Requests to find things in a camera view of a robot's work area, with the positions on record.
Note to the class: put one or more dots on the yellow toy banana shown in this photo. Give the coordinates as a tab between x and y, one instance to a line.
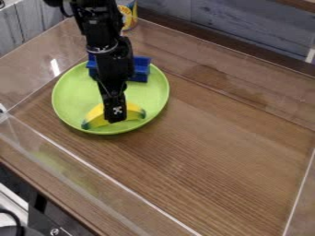
95	120

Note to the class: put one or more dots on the green round plate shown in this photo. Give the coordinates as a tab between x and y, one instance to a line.
75	96

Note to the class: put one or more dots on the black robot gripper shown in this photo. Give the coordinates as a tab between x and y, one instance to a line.
114	59

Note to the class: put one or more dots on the blue plastic block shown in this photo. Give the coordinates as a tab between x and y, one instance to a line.
140	68

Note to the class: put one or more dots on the clear acrylic tray enclosure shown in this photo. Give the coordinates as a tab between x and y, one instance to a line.
222	166

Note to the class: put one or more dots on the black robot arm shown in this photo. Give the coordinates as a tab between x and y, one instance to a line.
100	24

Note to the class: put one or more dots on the black box with knob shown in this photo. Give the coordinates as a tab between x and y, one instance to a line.
52	226

